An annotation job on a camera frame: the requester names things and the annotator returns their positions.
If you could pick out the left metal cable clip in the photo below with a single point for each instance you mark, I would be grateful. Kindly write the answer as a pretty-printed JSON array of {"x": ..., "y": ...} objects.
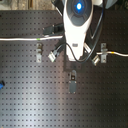
[{"x": 39, "y": 53}]

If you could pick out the silver connector right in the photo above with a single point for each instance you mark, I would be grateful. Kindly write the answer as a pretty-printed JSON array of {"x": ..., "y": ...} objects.
[{"x": 95, "y": 60}]

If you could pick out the right metal cable clip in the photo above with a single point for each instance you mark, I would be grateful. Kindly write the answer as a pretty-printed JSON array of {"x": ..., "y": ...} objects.
[{"x": 103, "y": 53}]

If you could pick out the silver connector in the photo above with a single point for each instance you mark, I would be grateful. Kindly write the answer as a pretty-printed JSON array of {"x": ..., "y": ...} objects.
[
  {"x": 95, "y": 60},
  {"x": 52, "y": 56}
]

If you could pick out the metal cable clip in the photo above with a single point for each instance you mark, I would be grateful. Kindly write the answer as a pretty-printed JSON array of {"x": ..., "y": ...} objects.
[
  {"x": 72, "y": 81},
  {"x": 39, "y": 53},
  {"x": 103, "y": 53}
]

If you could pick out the black perforated breadboard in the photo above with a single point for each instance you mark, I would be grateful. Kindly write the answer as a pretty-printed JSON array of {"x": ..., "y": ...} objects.
[{"x": 36, "y": 95}]

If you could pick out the silver connector left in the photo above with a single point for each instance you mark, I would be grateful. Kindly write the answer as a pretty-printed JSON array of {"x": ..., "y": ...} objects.
[{"x": 52, "y": 56}]

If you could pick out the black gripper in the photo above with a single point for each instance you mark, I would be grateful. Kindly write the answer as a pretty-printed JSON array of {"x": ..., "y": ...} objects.
[{"x": 71, "y": 65}]

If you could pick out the centre metal cable clip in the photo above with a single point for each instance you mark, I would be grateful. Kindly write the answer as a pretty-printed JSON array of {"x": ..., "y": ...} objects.
[{"x": 72, "y": 81}]

